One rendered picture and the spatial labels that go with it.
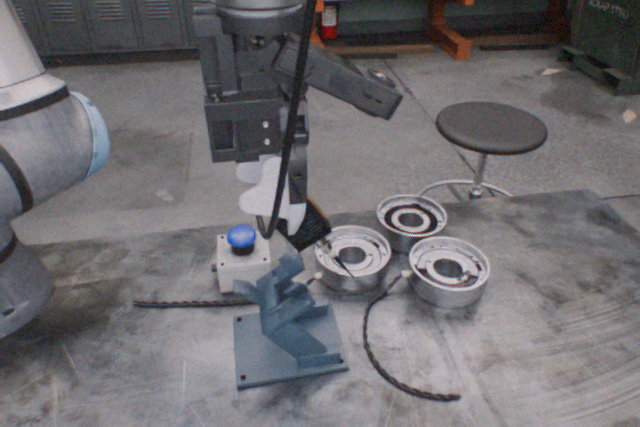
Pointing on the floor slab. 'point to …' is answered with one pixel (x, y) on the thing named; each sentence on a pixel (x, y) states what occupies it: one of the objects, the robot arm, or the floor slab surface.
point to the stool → (487, 137)
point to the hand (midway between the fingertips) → (295, 212)
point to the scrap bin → (605, 21)
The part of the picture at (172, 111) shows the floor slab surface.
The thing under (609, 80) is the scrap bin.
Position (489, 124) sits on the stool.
